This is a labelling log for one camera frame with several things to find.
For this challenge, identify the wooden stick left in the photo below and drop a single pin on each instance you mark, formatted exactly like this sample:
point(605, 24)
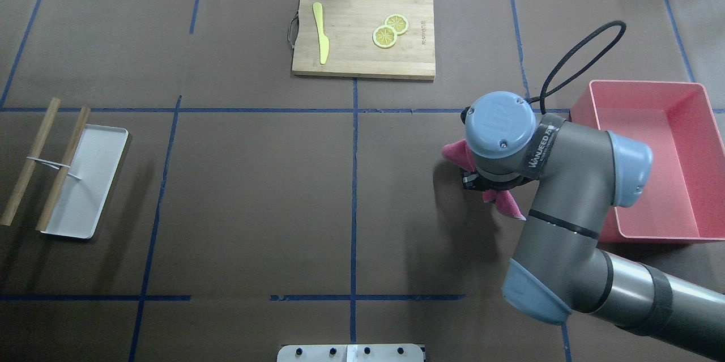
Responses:
point(29, 164)

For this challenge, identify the yellow plastic knife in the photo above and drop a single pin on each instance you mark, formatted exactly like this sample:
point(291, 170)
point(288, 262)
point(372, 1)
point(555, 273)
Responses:
point(323, 39)

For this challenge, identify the wooden stick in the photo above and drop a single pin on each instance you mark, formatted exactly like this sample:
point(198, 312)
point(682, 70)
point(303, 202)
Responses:
point(64, 170)
point(29, 164)

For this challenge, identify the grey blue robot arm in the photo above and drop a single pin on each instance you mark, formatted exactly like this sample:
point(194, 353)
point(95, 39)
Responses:
point(557, 268)

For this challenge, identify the lemon slice far from knife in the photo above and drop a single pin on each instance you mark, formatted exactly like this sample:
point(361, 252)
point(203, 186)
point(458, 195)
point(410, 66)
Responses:
point(399, 23)

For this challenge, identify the lemon slice near knife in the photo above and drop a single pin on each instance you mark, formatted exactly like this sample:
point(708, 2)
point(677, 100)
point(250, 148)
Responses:
point(384, 36)

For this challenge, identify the white rectangular tray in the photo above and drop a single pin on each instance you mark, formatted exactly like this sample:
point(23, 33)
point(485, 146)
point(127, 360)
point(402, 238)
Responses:
point(89, 182)

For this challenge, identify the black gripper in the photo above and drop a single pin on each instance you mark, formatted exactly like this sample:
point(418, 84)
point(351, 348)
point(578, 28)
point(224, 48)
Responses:
point(472, 180)

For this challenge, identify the wooden stick right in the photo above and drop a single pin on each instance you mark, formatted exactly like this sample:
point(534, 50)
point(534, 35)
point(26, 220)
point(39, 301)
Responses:
point(64, 170)

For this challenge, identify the pink cloth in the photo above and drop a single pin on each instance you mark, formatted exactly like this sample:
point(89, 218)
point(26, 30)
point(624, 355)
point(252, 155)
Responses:
point(461, 155)

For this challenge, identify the bamboo cutting board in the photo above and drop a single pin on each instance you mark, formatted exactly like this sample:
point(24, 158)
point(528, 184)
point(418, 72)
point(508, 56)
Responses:
point(349, 24)

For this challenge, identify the pink plastic bin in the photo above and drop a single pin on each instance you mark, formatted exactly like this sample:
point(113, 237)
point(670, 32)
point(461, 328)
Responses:
point(682, 202)

